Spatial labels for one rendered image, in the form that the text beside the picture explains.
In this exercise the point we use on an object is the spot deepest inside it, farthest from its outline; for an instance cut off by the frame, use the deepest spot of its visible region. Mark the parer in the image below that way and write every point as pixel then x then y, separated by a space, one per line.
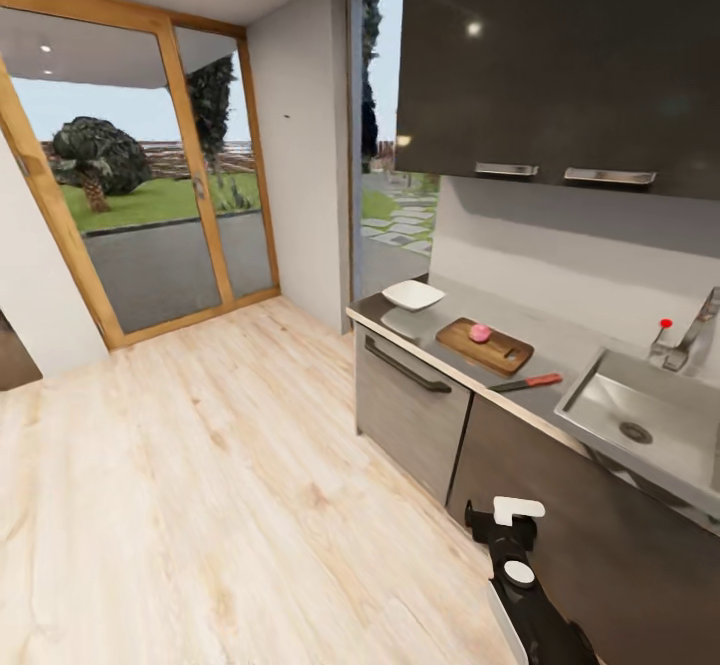
pixel 530 382

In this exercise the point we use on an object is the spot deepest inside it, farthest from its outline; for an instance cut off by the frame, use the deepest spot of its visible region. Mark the cutting board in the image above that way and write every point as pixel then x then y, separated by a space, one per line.
pixel 493 352

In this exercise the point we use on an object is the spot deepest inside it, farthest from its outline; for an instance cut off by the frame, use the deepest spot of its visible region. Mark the vidalia onion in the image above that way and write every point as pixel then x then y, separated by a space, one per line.
pixel 479 333

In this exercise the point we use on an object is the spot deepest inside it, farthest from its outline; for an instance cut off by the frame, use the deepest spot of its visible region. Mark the fixed window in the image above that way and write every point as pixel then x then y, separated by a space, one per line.
pixel 392 214

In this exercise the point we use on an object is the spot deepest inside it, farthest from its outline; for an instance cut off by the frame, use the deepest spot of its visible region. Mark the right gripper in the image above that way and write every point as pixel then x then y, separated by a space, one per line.
pixel 485 529

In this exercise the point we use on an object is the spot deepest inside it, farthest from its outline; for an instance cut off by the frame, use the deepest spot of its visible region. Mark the bowl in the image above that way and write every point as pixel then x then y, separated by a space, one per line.
pixel 413 296

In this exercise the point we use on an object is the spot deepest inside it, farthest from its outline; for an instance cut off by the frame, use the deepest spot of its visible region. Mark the drop in sink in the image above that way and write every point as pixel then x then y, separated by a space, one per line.
pixel 678 416

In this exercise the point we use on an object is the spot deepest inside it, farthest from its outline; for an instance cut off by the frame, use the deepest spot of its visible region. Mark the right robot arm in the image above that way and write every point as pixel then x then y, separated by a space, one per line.
pixel 533 628

